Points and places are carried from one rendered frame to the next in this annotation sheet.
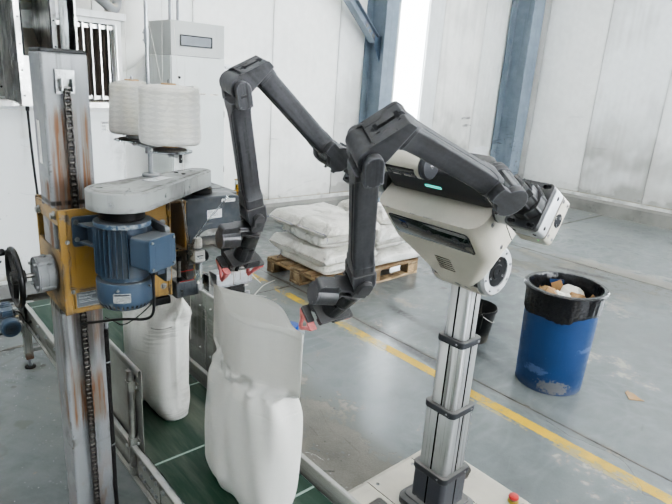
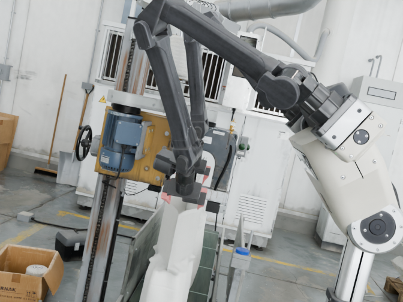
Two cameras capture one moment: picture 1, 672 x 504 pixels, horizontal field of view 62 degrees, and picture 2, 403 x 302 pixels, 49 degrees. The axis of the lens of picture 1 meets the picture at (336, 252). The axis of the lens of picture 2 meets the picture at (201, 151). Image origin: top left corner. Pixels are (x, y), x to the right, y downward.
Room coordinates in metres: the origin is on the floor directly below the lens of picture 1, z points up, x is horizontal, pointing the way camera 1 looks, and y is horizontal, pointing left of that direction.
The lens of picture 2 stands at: (0.40, -1.00, 1.43)
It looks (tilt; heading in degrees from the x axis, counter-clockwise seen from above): 6 degrees down; 46
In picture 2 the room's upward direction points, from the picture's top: 12 degrees clockwise
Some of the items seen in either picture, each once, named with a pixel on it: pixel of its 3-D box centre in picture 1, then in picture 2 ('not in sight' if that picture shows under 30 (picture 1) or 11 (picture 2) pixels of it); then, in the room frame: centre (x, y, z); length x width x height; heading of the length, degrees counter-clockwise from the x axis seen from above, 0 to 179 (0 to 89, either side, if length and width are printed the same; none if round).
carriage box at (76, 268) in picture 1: (104, 247); (138, 144); (1.66, 0.73, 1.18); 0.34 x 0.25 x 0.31; 132
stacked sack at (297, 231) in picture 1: (319, 231); not in sight; (4.78, 0.16, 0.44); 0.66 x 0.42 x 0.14; 36
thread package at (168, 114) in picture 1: (169, 115); (172, 56); (1.56, 0.48, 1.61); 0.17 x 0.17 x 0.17
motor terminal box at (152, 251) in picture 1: (153, 254); (126, 135); (1.42, 0.49, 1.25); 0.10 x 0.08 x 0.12; 157
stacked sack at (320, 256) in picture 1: (337, 249); not in sight; (4.66, -0.01, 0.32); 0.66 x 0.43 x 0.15; 134
